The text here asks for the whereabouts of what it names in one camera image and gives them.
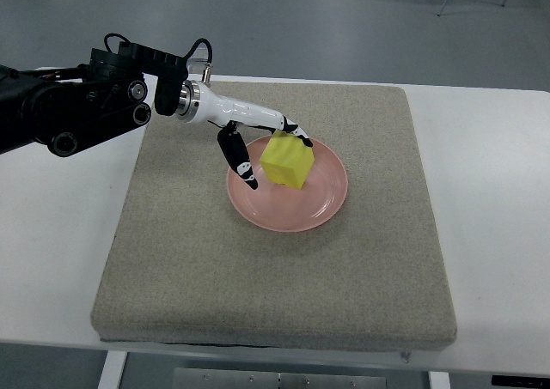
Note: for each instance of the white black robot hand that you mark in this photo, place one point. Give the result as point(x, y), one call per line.
point(198, 104)

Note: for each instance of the yellow block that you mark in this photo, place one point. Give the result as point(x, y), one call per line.
point(287, 160)

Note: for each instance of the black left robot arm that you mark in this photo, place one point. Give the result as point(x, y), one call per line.
point(73, 109)

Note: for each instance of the clear floor socket plate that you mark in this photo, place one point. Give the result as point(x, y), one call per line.
point(199, 61)

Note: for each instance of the pink plate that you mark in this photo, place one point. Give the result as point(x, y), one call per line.
point(284, 209)

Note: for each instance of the beige square cushion mat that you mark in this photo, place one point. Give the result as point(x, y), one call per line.
point(186, 267)

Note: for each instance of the black label strip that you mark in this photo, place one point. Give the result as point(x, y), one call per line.
point(520, 381)

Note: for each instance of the grey metal base plate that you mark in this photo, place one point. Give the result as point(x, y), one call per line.
point(218, 378)

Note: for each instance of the white table leg frame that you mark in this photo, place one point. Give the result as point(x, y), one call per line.
point(113, 369)

